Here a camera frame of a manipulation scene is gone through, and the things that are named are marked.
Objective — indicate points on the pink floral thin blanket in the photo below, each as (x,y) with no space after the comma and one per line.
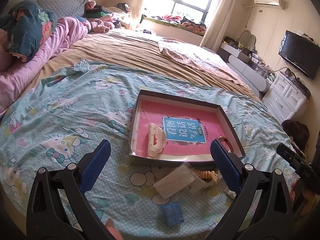
(198,58)

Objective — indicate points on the pink quilt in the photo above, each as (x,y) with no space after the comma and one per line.
(18,76)

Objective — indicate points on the vanity mirror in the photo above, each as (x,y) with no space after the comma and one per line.
(247,39)

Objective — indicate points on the cream hair claw clip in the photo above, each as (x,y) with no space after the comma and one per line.
(156,140)

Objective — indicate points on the clothes pile on windowsill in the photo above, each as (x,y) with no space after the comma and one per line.
(177,22)

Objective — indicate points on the white wall air conditioner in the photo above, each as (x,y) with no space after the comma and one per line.
(274,3)

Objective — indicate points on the Hello Kitty teal bedsheet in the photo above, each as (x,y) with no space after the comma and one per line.
(69,113)

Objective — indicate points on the cream curtain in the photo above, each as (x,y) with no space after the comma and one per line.
(221,14)

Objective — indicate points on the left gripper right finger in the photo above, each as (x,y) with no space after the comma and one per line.
(229,165)

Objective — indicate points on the clothes pile by headboard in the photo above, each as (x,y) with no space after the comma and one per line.
(103,20)

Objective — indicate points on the white drawer cabinet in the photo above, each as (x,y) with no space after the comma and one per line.
(284,100)

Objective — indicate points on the brown strap wristwatch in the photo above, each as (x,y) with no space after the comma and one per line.
(226,141)

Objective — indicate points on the dark teal floral pillow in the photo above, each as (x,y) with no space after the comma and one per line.
(28,26)

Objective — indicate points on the black flat television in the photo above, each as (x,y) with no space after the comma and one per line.
(300,52)

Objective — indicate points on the clear bag of earrings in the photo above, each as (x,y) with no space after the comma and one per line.
(182,177)

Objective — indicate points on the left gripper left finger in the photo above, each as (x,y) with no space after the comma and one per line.
(91,165)

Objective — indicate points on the left hand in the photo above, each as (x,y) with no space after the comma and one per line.
(112,229)

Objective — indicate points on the dark cardboard box tray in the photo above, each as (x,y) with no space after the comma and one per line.
(157,97)

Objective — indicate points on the white grey dressing table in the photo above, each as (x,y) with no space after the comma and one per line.
(238,62)

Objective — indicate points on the tan bed blanket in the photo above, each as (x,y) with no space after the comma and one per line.
(137,50)

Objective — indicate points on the small blue plastic box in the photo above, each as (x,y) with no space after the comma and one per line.
(172,214)

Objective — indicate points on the grey quilted headboard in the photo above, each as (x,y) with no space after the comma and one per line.
(62,8)

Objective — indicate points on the right hand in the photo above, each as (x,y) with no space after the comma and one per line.
(304,201)

